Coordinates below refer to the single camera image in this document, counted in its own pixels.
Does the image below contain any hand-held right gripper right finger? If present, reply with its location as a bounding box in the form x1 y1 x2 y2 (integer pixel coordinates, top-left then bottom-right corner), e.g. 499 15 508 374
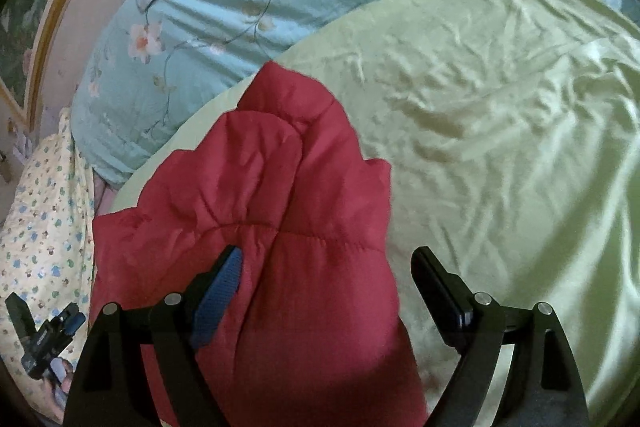
410 246 591 427

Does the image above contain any gold framed picture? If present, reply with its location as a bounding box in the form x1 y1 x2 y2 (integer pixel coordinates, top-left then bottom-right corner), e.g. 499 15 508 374
0 0 128 128

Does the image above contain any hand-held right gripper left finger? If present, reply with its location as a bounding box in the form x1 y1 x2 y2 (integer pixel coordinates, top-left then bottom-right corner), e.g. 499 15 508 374
62 245 246 427

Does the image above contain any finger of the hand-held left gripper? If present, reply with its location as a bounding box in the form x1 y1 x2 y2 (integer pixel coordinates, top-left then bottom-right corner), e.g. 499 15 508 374
5 291 37 341
61 302 87 339

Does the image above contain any pink bed sheet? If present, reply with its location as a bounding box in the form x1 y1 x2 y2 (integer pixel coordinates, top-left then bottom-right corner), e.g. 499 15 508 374
92 177 123 218

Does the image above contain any light green blanket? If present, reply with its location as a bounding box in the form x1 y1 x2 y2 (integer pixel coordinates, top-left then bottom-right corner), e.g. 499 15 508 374
107 0 640 427

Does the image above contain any red quilted jacket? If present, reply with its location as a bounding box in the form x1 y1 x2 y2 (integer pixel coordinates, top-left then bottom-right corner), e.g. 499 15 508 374
90 61 431 427

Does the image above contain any yellow cartoon print pillow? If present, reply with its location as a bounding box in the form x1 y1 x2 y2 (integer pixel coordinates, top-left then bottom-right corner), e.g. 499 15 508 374
0 107 98 423

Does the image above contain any person's left hand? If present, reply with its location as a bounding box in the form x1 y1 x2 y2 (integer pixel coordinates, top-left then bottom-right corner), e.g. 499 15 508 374
46 357 76 408

